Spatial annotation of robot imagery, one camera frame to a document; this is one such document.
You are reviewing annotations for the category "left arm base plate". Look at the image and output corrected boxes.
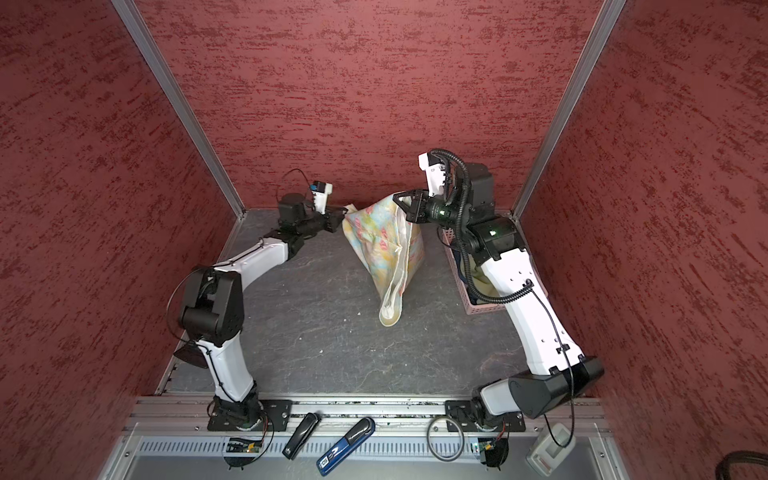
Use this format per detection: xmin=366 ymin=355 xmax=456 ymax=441
xmin=207 ymin=399 xmax=293 ymax=433

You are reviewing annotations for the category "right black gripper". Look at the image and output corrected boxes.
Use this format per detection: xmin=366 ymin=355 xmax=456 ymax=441
xmin=395 ymin=186 xmax=471 ymax=228

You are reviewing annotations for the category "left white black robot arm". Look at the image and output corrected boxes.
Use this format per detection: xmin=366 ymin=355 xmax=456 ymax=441
xmin=174 ymin=193 xmax=348 ymax=431

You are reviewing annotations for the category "coiled grey cable ring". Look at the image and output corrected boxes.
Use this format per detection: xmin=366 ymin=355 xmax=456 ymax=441
xmin=426 ymin=415 xmax=466 ymax=463

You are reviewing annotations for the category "right circuit board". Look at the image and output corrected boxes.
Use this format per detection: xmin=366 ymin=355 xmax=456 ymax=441
xmin=477 ymin=438 xmax=509 ymax=469

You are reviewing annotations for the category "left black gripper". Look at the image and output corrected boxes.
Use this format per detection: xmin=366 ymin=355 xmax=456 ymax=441
xmin=298 ymin=204 xmax=350 ymax=236

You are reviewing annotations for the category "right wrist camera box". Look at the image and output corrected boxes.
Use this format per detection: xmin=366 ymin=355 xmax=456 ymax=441
xmin=418 ymin=152 xmax=446 ymax=197

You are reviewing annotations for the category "olive green skirt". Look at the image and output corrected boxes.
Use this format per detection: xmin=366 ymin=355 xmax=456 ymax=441
xmin=467 ymin=259 xmax=500 ymax=305

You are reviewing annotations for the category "circuit board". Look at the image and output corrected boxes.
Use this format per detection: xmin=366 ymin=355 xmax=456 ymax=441
xmin=225 ymin=437 xmax=264 ymax=455
xmin=477 ymin=438 xmax=509 ymax=469

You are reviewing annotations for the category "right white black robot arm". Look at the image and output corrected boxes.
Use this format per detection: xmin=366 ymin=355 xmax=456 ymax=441
xmin=393 ymin=150 xmax=604 ymax=429

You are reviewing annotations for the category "left circuit board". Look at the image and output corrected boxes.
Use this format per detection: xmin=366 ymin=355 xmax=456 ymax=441
xmin=225 ymin=437 xmax=264 ymax=455

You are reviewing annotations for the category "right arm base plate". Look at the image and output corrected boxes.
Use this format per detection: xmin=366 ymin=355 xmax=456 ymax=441
xmin=444 ymin=398 xmax=526 ymax=433

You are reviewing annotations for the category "pink plastic basket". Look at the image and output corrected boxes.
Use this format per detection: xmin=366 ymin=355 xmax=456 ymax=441
xmin=440 ymin=226 xmax=547 ymax=316

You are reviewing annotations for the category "blue black stapler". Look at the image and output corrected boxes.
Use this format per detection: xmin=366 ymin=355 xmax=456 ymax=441
xmin=316 ymin=417 xmax=376 ymax=477

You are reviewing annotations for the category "black cable corner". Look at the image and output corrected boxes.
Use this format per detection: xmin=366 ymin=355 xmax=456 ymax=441
xmin=715 ymin=449 xmax=768 ymax=480

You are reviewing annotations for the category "grey plastic holder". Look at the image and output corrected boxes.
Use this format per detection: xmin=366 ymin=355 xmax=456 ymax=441
xmin=526 ymin=423 xmax=576 ymax=477

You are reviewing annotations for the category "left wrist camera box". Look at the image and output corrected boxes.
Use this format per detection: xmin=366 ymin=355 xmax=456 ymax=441
xmin=310 ymin=181 xmax=333 ymax=215

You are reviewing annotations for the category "black calculator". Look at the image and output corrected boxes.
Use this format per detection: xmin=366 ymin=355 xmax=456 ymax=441
xmin=173 ymin=340 xmax=209 ymax=370

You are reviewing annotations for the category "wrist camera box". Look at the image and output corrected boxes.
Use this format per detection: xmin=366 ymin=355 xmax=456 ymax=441
xmin=418 ymin=152 xmax=446 ymax=197
xmin=310 ymin=181 xmax=333 ymax=215

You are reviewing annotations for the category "floral pastel skirt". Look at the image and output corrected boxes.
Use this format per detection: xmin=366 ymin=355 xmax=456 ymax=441
xmin=342 ymin=197 xmax=425 ymax=327

